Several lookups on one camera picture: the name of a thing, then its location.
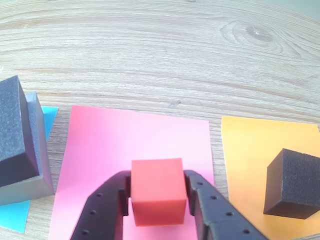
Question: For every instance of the red cube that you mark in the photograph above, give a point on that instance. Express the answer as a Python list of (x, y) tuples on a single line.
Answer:
[(157, 187)]

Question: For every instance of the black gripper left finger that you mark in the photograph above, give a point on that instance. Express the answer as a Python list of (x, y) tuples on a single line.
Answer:
[(100, 215)]

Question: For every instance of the small black foam block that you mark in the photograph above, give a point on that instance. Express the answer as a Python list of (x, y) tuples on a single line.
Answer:
[(292, 185)]

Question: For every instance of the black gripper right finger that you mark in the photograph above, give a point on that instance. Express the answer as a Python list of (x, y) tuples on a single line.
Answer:
[(220, 220)]

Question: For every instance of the blue paper sheet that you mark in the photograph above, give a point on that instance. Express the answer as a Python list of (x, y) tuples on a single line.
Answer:
[(15, 215)]

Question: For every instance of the large grey foam block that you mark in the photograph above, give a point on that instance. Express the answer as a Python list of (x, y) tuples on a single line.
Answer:
[(37, 150)]

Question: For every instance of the orange paper sheet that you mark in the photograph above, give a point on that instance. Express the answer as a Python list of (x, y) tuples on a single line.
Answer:
[(245, 150)]

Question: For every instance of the medium dark foam block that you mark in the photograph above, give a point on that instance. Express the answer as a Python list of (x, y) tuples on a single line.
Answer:
[(11, 125)]

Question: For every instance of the pink paper sheet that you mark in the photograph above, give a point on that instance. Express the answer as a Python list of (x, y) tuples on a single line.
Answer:
[(100, 145)]

